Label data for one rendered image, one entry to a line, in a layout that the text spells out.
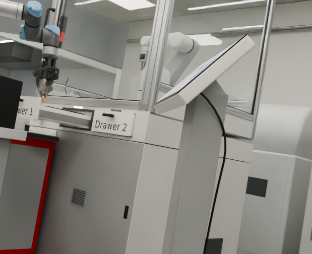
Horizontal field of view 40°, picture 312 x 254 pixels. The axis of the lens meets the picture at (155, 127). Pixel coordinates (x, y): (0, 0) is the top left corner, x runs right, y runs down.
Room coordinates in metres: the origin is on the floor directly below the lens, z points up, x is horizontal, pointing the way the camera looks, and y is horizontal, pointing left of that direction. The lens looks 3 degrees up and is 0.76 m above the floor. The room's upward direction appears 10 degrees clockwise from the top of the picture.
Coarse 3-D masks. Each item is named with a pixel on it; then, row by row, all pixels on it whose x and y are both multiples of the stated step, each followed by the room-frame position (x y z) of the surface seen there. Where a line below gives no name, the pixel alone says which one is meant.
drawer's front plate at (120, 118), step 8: (96, 112) 2.23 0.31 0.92; (104, 112) 2.18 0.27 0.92; (112, 112) 2.14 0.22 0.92; (120, 112) 2.10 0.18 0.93; (104, 120) 2.18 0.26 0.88; (112, 120) 2.13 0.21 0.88; (120, 120) 2.09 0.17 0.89; (128, 120) 2.06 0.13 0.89; (96, 128) 2.21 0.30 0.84; (112, 128) 2.13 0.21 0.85; (120, 128) 2.09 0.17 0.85; (128, 128) 2.05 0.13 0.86
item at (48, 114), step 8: (40, 112) 2.06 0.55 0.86; (48, 112) 2.09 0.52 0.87; (56, 112) 2.13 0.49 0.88; (64, 112) 2.16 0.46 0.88; (72, 112) 2.20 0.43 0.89; (48, 120) 2.24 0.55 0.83; (56, 120) 2.14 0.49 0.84; (64, 120) 2.16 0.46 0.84; (72, 120) 2.20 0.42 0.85; (80, 120) 2.23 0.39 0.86; (88, 120) 2.27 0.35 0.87
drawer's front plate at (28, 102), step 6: (24, 96) 2.11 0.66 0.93; (30, 96) 2.08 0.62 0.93; (24, 102) 2.11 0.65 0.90; (30, 102) 2.07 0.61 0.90; (36, 102) 2.03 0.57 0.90; (24, 108) 2.10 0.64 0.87; (30, 108) 2.06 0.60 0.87; (36, 108) 2.03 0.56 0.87; (18, 114) 2.13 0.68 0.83; (24, 114) 2.09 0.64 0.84; (36, 114) 2.03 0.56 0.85
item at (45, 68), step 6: (48, 60) 2.15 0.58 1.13; (54, 60) 2.17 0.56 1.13; (48, 66) 2.15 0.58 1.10; (54, 66) 2.15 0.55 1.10; (42, 72) 2.17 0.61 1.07; (48, 72) 2.13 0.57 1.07; (54, 72) 2.16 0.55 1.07; (42, 78) 2.18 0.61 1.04; (48, 78) 2.20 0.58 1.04; (54, 78) 2.16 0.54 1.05
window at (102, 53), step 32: (64, 0) 2.63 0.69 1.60; (96, 0) 2.41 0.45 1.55; (128, 0) 2.22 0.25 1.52; (64, 32) 2.59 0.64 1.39; (96, 32) 2.37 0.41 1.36; (128, 32) 2.19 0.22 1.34; (64, 64) 2.55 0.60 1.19; (96, 64) 2.33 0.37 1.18; (128, 64) 2.16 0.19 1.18; (96, 96) 2.30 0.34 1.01; (128, 96) 2.13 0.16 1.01
